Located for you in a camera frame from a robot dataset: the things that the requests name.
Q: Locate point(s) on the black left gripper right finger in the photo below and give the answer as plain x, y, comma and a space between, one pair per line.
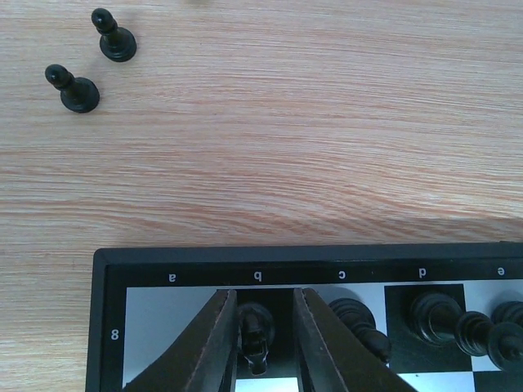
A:
329, 357

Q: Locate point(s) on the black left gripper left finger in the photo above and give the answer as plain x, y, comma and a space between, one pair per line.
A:
203, 357

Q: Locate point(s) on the black bishop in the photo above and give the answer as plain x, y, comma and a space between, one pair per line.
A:
358, 318

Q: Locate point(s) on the black knight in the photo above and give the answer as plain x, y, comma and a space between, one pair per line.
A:
256, 335

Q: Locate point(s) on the black queen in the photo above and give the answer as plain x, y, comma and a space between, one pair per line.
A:
438, 319

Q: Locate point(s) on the black king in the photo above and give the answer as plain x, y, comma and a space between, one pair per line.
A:
505, 338

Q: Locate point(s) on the black and white chessboard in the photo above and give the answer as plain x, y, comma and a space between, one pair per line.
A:
143, 298

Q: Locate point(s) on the black pawn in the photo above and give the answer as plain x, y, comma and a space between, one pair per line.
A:
79, 95
116, 43

